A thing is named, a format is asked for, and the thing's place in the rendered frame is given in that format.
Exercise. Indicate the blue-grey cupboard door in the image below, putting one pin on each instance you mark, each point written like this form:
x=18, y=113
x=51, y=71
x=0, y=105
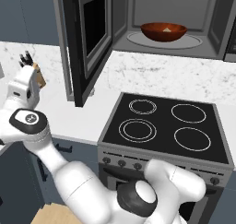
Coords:
x=15, y=184

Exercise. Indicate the grey microwave oven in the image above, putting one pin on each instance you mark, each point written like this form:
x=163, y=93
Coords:
x=172, y=6

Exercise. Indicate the blue-grey drawer front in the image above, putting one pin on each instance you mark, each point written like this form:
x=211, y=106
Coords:
x=83, y=154

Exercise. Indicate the grey microwave turntable plate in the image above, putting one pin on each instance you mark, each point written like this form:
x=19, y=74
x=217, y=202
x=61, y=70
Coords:
x=190, y=41

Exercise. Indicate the blue-grey wall cupboard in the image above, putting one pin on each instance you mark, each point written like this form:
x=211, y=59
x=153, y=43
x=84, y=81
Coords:
x=27, y=15

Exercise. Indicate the wooden knife block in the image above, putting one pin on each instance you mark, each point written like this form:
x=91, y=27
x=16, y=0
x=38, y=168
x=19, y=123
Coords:
x=40, y=77

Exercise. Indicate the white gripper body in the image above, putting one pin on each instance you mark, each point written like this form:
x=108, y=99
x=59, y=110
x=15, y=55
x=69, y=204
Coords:
x=28, y=75

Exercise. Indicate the black stove knob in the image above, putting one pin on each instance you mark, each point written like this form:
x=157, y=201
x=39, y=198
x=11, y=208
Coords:
x=137, y=166
x=214, y=181
x=122, y=163
x=106, y=160

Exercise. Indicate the black microwave door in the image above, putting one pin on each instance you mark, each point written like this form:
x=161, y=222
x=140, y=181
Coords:
x=76, y=49

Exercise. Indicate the white garlic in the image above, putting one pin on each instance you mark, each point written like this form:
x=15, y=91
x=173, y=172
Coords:
x=167, y=30

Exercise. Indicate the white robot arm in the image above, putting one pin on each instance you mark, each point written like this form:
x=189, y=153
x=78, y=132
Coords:
x=76, y=187

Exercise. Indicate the brown wooden bowl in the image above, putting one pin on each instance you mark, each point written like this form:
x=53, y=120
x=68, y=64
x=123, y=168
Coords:
x=162, y=34

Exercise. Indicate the blue-grey base cupboard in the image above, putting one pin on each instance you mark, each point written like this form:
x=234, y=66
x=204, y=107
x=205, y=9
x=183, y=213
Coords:
x=226, y=203

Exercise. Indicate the black hob stove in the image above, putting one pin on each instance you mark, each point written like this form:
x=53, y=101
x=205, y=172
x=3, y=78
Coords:
x=166, y=126

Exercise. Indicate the grey oven door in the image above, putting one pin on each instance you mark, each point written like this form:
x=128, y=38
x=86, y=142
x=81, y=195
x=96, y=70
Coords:
x=109, y=180

